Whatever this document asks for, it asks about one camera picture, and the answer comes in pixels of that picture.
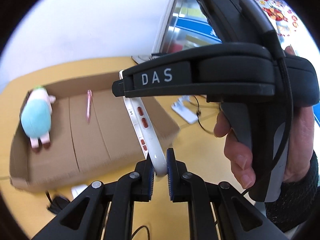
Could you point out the shallow cardboard box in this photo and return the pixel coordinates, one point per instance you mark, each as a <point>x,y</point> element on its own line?
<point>78,151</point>

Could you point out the person's right hand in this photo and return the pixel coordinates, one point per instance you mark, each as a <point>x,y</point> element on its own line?
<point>298,158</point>

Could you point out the pink glitter pen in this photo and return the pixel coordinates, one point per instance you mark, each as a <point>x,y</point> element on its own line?
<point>88,109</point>

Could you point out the black sunglasses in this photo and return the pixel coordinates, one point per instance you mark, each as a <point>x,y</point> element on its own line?
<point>56,204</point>

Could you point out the white phone stand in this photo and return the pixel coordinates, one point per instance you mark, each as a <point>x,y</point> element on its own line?
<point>184,112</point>

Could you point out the teal pink plush toy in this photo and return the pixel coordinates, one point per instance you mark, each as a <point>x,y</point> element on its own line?
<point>36,118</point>

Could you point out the grey folded cloth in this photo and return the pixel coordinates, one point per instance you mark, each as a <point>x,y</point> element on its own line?
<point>143,58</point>

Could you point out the white earbuds case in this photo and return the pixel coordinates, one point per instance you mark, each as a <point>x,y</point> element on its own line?
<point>77,190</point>

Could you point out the white clear phone case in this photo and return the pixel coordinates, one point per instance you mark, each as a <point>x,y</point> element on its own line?
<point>146,135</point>

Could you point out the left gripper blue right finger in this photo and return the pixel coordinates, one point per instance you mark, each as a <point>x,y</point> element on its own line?
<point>216,211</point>

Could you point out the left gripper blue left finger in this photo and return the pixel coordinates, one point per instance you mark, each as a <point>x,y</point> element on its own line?
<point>103,211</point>

